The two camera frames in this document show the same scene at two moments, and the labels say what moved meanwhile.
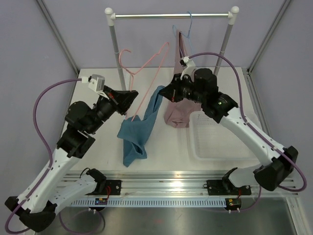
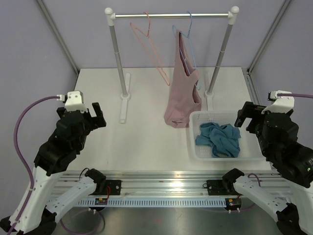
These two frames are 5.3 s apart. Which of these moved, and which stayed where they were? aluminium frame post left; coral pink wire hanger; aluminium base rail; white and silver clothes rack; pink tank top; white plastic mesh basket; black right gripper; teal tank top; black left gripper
Moved: teal tank top; black right gripper; black left gripper; coral pink wire hanger
Stayed: pink tank top; white plastic mesh basket; aluminium frame post left; aluminium base rail; white and silver clothes rack
